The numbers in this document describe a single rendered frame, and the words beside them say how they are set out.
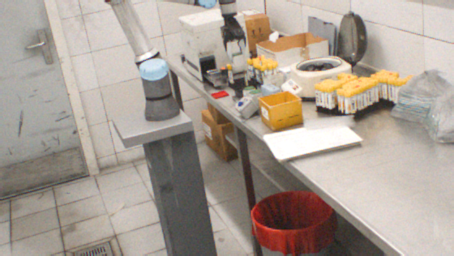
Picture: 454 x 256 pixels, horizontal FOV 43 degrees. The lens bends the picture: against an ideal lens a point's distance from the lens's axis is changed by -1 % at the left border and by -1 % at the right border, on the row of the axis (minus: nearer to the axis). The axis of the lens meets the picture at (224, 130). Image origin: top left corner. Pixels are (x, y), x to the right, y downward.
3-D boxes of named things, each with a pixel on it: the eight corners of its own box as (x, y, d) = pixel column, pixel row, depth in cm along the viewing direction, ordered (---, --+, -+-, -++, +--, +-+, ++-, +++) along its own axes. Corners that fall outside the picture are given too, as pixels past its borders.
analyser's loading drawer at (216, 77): (202, 77, 300) (199, 67, 298) (213, 74, 302) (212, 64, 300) (214, 86, 282) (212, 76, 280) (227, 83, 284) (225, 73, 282)
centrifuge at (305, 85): (278, 90, 269) (275, 64, 264) (339, 77, 272) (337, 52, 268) (293, 106, 247) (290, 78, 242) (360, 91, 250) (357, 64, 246)
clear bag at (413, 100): (383, 116, 222) (379, 70, 215) (409, 101, 232) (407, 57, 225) (444, 130, 203) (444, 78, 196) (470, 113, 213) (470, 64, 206)
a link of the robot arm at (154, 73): (144, 100, 239) (138, 68, 235) (143, 91, 252) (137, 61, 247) (173, 94, 241) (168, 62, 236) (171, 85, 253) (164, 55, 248)
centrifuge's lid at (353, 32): (337, 7, 259) (355, 6, 261) (336, 62, 268) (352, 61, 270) (357, 15, 240) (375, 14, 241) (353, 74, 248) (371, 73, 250)
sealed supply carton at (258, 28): (222, 43, 368) (218, 14, 361) (258, 36, 372) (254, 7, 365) (235, 54, 340) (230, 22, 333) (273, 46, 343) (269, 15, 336)
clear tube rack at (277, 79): (248, 82, 287) (246, 67, 284) (267, 77, 290) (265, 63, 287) (264, 92, 269) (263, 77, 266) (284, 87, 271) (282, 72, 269)
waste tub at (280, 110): (260, 121, 237) (257, 97, 233) (291, 113, 240) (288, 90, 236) (272, 131, 225) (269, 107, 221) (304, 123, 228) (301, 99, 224)
